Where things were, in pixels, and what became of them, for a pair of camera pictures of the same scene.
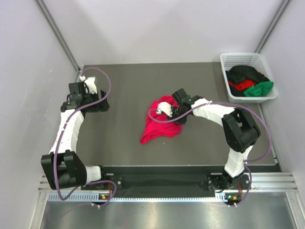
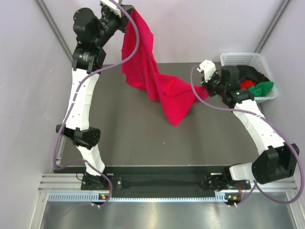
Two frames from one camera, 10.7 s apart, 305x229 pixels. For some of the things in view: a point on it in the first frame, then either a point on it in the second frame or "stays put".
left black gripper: (101, 106) to (122, 21)
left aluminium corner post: (61, 36) stays put
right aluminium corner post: (281, 10) stays put
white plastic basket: (254, 60) stays put
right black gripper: (174, 109) to (215, 76)
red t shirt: (243, 85) stays put
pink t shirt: (152, 130) to (142, 70)
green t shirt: (261, 89) stays put
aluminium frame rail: (260, 182) stays put
